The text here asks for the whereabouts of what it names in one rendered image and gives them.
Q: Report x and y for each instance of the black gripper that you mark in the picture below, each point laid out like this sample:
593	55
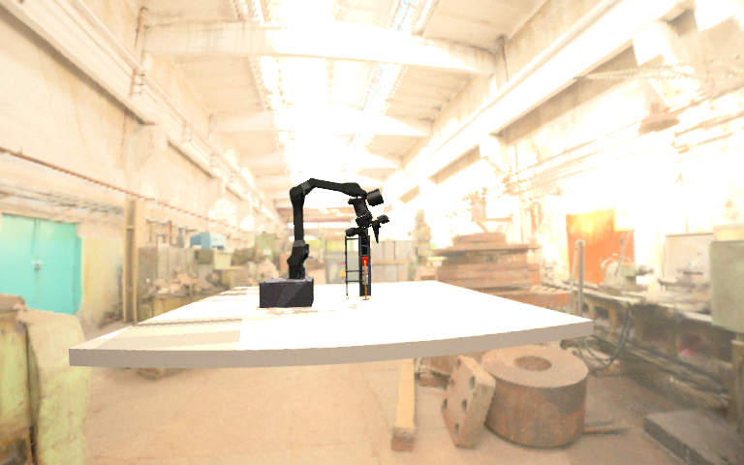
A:
376	227

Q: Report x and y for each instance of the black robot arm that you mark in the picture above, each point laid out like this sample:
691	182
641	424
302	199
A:
297	194

